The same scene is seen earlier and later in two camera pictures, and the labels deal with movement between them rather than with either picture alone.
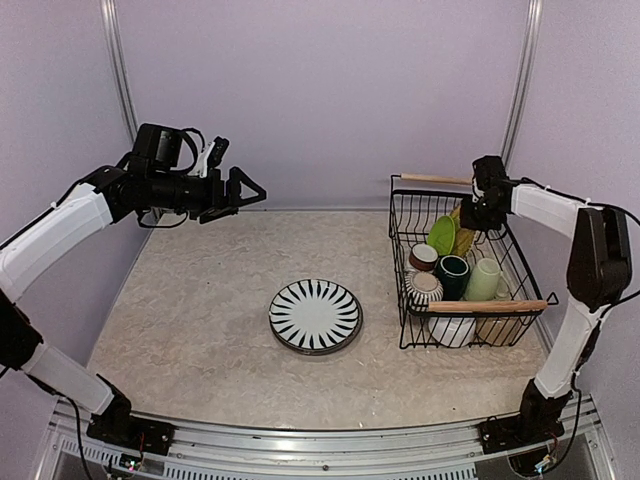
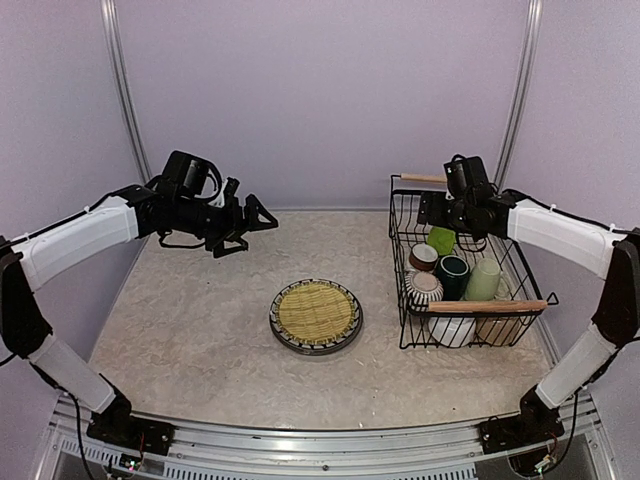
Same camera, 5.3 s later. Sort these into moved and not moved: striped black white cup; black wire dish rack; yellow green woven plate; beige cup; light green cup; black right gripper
Moved: black right gripper; yellow green woven plate
Not moved: black wire dish rack; light green cup; striped black white cup; beige cup
